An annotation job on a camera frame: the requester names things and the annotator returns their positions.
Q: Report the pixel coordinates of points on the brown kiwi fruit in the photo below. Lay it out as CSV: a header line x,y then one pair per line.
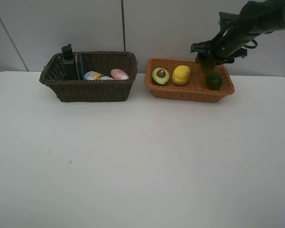
x,y
207,64

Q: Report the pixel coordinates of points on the orange wicker basket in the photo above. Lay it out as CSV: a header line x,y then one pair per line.
x,y
194,90

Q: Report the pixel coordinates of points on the halved avocado with pit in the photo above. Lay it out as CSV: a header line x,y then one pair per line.
x,y
160,75

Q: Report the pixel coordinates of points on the pink lotion bottle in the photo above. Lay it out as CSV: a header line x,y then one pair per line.
x,y
118,74

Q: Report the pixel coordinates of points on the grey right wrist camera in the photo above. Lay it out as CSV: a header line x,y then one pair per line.
x,y
225,18

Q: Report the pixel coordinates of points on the black felt eraser block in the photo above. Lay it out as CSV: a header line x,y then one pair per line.
x,y
79,66

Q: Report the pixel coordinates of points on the dark green pump bottle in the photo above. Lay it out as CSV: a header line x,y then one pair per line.
x,y
69,62

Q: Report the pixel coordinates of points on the yellow lemon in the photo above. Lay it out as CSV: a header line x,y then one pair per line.
x,y
181,75

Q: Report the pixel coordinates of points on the white bottle blue cap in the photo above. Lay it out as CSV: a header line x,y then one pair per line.
x,y
95,76

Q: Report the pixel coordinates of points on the dark green lime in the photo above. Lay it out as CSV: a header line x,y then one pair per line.
x,y
214,80

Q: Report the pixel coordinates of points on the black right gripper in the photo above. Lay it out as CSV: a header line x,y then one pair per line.
x,y
226,47

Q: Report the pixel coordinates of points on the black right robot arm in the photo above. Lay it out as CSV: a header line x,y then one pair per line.
x,y
262,17

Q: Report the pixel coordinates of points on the dark brown wicker basket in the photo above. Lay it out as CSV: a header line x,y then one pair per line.
x,y
54,77

